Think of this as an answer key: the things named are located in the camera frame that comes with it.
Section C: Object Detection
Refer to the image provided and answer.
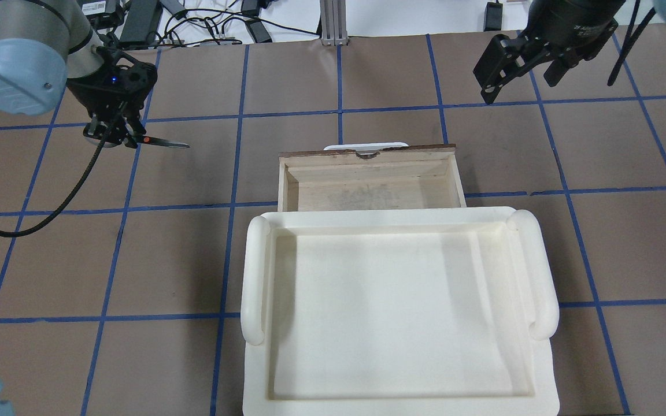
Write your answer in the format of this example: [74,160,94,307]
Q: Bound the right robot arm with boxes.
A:
[473,1,666,105]

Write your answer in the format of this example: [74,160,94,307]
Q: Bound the grey orange scissors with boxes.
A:
[108,127,190,149]

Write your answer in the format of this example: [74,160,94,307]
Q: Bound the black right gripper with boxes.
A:
[473,1,620,105]

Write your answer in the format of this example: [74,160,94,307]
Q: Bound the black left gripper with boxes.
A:
[67,49,158,149]

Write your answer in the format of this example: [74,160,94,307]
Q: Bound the white plastic tray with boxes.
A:
[240,206,560,415]

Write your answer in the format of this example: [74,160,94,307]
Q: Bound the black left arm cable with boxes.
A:
[0,113,125,239]

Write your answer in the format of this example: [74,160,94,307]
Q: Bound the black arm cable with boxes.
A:
[606,0,657,87]
[0,113,125,239]

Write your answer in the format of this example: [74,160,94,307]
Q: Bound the black power brick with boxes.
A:
[119,0,163,49]

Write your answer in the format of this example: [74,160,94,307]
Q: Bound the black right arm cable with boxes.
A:
[606,0,657,87]

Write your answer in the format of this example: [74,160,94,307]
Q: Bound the aluminium frame post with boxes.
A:
[320,0,349,46]

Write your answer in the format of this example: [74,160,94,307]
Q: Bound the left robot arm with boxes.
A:
[0,1,160,149]

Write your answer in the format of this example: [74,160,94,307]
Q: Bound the dark wooden drawer box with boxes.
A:
[277,144,466,211]

